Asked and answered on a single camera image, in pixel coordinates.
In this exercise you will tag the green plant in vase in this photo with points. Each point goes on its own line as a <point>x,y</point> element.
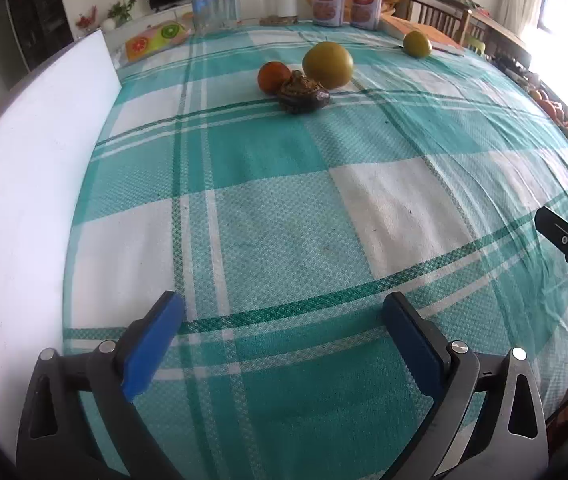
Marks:
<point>121,10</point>

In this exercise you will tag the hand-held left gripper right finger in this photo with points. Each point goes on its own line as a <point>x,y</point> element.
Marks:
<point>413,355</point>

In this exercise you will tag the left orange white carton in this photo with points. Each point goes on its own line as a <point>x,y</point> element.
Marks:
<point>329,0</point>

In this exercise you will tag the orange book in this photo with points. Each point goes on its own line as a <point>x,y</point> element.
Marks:
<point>443,42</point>

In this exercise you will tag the right orange white carton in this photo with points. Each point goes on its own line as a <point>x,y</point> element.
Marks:
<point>366,5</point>

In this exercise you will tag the white cardboard board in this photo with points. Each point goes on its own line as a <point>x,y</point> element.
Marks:
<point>24,210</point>

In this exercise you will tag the orange white carton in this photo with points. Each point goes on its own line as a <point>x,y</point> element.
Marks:
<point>329,0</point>
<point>366,5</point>

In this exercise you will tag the wooden chair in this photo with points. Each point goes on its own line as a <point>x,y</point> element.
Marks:
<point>438,10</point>

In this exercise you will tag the glass jar with gold lid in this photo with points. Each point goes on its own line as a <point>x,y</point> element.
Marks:
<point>214,5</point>

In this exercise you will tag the green orange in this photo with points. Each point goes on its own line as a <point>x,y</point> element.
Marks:
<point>417,44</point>

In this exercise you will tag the white television cabinet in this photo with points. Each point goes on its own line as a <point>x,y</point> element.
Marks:
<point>174,11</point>

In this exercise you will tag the small orange tangerine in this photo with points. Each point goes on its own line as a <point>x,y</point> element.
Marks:
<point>271,77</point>

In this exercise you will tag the red flowers in vase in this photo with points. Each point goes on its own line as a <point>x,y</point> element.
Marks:
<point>86,20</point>

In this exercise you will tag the dark tall cabinet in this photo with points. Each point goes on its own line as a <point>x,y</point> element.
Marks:
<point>39,10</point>

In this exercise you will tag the teal plaid tablecloth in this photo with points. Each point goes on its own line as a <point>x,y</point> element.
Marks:
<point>284,200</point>

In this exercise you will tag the yellow-brown pear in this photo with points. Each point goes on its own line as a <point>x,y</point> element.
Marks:
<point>327,65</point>

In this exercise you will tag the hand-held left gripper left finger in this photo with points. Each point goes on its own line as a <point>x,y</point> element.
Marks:
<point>154,345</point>

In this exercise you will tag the white round ornament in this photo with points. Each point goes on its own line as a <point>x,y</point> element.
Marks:
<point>108,24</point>

